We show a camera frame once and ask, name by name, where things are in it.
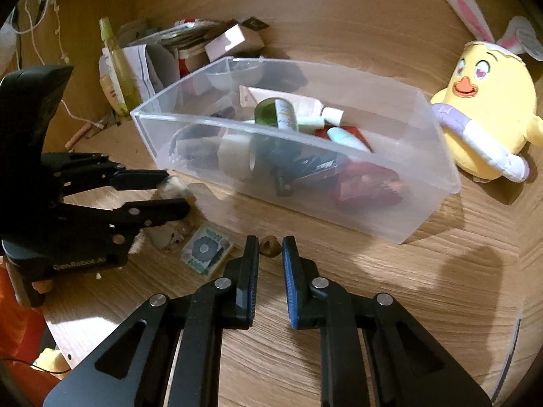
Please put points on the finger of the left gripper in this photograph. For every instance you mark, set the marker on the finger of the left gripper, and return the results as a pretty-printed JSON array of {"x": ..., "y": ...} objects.
[
  {"x": 136, "y": 215},
  {"x": 121, "y": 178}
]

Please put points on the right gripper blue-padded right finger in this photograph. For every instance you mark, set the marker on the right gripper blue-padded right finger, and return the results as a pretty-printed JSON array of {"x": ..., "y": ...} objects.
[{"x": 373, "y": 351}]

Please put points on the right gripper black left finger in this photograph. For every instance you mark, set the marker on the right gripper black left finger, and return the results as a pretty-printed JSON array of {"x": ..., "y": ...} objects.
[{"x": 168, "y": 351}]

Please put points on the beige wooden block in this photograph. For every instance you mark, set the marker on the beige wooden block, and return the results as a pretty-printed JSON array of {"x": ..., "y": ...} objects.
[{"x": 170, "y": 235}]

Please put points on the green flower mahjong tile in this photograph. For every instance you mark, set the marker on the green flower mahjong tile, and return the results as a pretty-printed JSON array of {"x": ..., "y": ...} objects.
[{"x": 206, "y": 250}]

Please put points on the teal white small bottle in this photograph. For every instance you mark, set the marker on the teal white small bottle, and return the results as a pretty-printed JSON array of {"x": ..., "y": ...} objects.
[{"x": 344, "y": 137}]

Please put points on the white translucent cap item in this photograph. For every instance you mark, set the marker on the white translucent cap item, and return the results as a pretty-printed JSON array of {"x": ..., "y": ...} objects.
[{"x": 174, "y": 187}]

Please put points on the round compact mirror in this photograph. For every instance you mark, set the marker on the round compact mirror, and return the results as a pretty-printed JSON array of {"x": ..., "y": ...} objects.
[{"x": 195, "y": 147}]

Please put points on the yellow-green spray bottle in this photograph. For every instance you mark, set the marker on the yellow-green spray bottle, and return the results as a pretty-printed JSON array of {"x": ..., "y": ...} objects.
[{"x": 130, "y": 96}]

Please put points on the white tape roll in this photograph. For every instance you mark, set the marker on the white tape roll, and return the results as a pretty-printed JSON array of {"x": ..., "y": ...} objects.
[{"x": 236, "y": 156}]

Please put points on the white paper boxes stack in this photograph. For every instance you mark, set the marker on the white paper boxes stack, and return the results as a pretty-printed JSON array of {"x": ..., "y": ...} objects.
[{"x": 153, "y": 69}]

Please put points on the small brown nut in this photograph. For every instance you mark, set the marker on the small brown nut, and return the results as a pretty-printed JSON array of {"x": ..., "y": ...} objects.
[{"x": 270, "y": 247}]

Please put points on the dark green bottle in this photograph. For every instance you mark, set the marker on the dark green bottle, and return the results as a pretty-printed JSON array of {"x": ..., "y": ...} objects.
[{"x": 278, "y": 151}]

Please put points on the red snack packet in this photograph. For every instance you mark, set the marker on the red snack packet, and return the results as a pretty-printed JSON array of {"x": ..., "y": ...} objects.
[{"x": 363, "y": 184}]

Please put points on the small white cardboard box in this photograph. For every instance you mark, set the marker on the small white cardboard box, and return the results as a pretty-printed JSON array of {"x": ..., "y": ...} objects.
[{"x": 237, "y": 39}]

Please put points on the blue small packet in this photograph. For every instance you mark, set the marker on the blue small packet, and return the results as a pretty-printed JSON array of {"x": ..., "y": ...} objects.
[{"x": 316, "y": 168}]

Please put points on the clear plastic storage bin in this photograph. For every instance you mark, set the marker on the clear plastic storage bin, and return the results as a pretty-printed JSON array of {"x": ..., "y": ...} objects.
[{"x": 395, "y": 118}]

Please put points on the white cosmetic tube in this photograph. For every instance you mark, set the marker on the white cosmetic tube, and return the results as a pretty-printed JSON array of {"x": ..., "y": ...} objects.
[{"x": 310, "y": 112}]

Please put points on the yellow chick plush toy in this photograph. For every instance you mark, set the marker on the yellow chick plush toy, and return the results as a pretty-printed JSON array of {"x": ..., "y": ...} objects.
[{"x": 488, "y": 111}]

